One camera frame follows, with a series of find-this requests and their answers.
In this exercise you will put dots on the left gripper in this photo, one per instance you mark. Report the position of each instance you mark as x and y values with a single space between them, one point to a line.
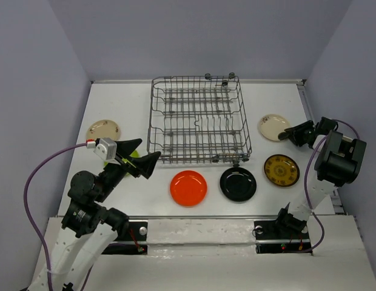
146 163

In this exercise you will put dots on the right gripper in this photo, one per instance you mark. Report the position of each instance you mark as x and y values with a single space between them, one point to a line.
296 131

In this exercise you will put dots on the lime green plate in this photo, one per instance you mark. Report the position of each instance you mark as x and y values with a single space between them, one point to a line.
134 154

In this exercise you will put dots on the cream floral plate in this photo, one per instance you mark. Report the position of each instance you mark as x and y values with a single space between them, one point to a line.
271 125

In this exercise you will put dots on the yellow patterned plate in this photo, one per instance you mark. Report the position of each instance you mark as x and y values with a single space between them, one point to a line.
281 170

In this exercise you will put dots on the orange plate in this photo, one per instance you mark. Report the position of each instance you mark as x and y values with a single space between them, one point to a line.
188 188

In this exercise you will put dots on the black plate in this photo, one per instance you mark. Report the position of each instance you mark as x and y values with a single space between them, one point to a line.
238 184

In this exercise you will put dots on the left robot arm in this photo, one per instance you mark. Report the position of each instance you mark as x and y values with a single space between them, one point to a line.
88 228

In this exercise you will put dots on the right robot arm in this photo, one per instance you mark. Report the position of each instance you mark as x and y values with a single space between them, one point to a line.
336 160

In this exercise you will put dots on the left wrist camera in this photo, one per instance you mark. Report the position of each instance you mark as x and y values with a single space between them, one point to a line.
105 149

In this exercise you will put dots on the grey wire dish rack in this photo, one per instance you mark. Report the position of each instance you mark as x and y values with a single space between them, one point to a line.
198 119

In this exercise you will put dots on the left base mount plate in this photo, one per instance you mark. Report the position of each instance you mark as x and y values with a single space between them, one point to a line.
133 242

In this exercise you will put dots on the base mount plate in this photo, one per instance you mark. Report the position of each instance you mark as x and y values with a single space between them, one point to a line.
133 242
271 239

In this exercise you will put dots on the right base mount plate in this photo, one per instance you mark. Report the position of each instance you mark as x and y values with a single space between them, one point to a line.
271 239

